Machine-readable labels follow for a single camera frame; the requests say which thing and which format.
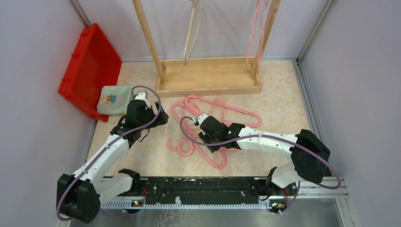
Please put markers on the red plastic bin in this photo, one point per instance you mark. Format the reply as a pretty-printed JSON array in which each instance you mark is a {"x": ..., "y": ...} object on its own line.
[{"x": 94, "y": 64}]

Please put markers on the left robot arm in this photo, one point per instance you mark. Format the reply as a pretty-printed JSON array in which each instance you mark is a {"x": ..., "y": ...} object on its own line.
[{"x": 82, "y": 194}]

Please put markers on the beige plastic hanger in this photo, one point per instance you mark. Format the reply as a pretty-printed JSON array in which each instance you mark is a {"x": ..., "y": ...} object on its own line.
[{"x": 193, "y": 29}]

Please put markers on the pink plastic hanger inner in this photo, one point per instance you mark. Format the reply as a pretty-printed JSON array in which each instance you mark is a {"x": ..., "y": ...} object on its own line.
[{"x": 193, "y": 108}]

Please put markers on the pink plastic hanger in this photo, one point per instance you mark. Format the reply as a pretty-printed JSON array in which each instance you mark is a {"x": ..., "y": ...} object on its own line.
[
  {"x": 193, "y": 108},
  {"x": 185, "y": 147},
  {"x": 178, "y": 110}
]

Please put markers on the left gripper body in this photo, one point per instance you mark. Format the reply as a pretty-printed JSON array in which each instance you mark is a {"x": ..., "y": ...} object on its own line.
[{"x": 150, "y": 116}]

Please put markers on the pink wire hanger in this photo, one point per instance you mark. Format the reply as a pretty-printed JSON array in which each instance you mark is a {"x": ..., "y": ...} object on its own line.
[
  {"x": 220, "y": 159},
  {"x": 263, "y": 23},
  {"x": 253, "y": 30}
]

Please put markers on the pink plastic hanger outer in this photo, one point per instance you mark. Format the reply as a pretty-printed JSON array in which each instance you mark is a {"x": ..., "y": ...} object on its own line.
[{"x": 178, "y": 110}]

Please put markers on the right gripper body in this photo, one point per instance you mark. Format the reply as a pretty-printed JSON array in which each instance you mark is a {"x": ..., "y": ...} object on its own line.
[{"x": 207, "y": 139}]

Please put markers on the folded green cloth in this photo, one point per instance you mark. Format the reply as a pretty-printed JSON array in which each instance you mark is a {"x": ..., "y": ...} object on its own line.
[{"x": 114, "y": 100}]

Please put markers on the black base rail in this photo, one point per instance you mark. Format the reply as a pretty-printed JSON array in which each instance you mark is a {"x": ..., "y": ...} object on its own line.
[{"x": 214, "y": 193}]

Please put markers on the wooden hanger rack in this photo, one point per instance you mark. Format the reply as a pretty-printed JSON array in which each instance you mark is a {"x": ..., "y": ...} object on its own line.
[{"x": 206, "y": 76}]

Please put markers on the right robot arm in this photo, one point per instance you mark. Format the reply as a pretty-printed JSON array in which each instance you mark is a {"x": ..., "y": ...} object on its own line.
[{"x": 307, "y": 156}]

